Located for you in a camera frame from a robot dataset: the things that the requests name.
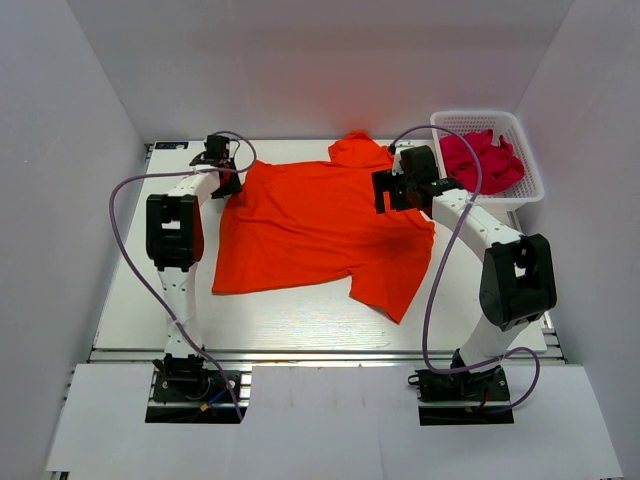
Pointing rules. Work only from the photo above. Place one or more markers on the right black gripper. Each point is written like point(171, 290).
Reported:
point(384, 181)

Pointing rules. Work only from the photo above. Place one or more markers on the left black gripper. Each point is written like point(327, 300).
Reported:
point(234, 187)

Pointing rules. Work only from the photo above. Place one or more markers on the orange t shirt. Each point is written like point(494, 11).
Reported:
point(314, 222)

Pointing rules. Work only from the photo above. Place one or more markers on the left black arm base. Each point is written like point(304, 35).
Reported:
point(188, 380)

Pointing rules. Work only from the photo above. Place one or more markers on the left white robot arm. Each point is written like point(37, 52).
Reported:
point(175, 237)

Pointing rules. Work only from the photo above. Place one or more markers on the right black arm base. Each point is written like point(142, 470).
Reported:
point(482, 387)

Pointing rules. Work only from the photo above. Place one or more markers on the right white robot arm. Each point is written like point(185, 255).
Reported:
point(517, 284)

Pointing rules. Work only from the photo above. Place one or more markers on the blue label sticker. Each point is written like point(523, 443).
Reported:
point(171, 145)

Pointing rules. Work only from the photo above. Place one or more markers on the magenta t shirt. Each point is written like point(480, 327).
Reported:
point(501, 168)

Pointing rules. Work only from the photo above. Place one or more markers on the white plastic basket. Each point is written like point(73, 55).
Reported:
point(458, 123)

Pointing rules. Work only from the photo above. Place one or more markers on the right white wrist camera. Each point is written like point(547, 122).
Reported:
point(397, 168)

